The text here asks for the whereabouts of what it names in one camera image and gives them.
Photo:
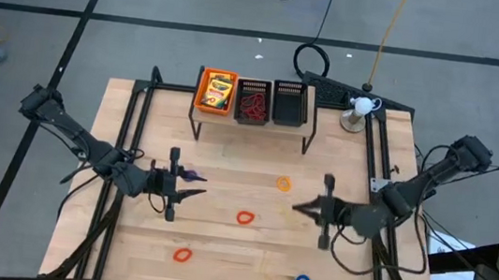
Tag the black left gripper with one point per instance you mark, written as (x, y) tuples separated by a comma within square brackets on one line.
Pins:
[(162, 183)]

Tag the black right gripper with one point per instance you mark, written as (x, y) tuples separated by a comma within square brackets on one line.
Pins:
[(334, 212)]

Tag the yellow crayon box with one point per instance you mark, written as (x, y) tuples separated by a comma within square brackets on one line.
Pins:
[(221, 76), (217, 93)]

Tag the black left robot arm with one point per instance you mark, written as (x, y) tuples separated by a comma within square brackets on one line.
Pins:
[(88, 145)]

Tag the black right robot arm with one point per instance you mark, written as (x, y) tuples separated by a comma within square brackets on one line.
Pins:
[(434, 173)]

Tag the orange plastic basket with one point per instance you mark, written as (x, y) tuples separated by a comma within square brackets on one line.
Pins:
[(212, 111)]

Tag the black plastic basket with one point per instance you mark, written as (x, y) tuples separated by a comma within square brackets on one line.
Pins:
[(289, 109), (255, 85)]

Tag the white bulb lamp wooden base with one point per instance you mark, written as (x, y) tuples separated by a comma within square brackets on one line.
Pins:
[(361, 106)]

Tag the black perforated panel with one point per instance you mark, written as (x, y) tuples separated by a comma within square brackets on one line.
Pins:
[(330, 90)]

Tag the black beam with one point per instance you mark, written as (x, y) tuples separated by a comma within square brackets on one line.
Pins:
[(462, 257)]

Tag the black aluminium table frame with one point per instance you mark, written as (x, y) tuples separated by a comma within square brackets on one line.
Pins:
[(166, 86)]

